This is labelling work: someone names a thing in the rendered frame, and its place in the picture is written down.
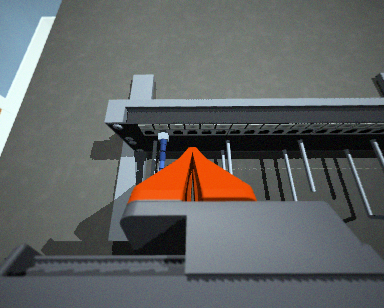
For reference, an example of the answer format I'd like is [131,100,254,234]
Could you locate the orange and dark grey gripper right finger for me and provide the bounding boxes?
[192,147,257,201]

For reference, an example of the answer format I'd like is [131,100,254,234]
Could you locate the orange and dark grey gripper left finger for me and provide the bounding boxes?
[127,147,193,204]

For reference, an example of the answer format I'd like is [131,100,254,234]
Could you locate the blue patch cord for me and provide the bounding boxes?
[159,151,166,171]

